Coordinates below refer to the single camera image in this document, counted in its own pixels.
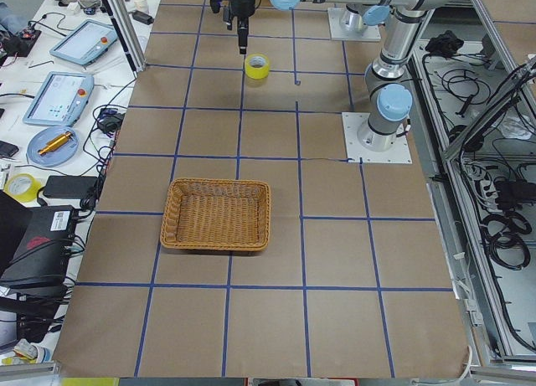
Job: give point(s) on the black cloth bundle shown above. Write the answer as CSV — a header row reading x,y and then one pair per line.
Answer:
x,y
446,44

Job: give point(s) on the spare yellow tape roll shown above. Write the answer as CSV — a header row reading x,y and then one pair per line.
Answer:
x,y
22,187

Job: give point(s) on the white paper cup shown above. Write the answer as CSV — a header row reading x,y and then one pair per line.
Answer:
x,y
141,5

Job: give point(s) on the black computer box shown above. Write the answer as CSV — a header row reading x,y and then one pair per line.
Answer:
x,y
34,244

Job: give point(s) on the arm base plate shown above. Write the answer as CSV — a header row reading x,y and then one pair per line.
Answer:
x,y
348,26
364,145

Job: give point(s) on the blue plate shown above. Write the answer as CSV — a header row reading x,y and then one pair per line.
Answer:
x,y
52,159

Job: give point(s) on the aluminium frame post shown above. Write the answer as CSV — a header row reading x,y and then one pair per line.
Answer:
x,y
121,21

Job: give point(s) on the brass cylinder tool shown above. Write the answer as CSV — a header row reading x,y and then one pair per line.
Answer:
x,y
54,144

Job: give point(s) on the black power adapter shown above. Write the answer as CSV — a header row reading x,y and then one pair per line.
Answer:
x,y
69,187

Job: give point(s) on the lower teach pendant tablet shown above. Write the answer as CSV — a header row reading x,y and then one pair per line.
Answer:
x,y
61,99

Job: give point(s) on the brown wicker basket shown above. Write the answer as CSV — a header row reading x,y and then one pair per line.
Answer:
x,y
217,214

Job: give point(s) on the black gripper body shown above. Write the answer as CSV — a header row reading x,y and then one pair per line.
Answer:
x,y
242,10

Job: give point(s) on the upper teach pendant tablet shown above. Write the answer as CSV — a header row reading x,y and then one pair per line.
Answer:
x,y
87,43

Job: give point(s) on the teach pendant tablet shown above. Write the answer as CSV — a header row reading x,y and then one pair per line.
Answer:
x,y
61,99
87,43

